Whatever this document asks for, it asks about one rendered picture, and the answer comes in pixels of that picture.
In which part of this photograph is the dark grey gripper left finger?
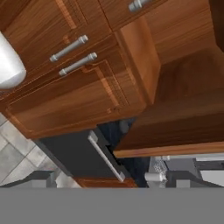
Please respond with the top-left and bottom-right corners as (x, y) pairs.
(1, 171), (57, 189)

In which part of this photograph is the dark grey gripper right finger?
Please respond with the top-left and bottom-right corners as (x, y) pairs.
(165, 171), (224, 189)

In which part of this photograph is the wooden cabinet front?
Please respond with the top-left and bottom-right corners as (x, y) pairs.
(73, 176), (138, 189)

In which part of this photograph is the wooden cabinet door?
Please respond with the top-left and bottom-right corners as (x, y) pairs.
(0, 0), (114, 88)
(4, 34), (147, 140)

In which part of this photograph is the black dishwasher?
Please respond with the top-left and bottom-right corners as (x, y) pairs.
(34, 127), (133, 188)

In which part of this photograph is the wooden drawer front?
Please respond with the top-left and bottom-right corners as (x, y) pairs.
(98, 0), (169, 32)

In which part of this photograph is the silver dishwasher handle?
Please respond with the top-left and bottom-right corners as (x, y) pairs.
(87, 129), (126, 183)

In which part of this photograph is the silver bar cabinet handle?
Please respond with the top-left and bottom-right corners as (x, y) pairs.
(49, 34), (89, 63)
(59, 52), (98, 77)

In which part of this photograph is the silver bar drawer handle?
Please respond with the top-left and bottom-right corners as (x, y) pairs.
(128, 0), (154, 13)

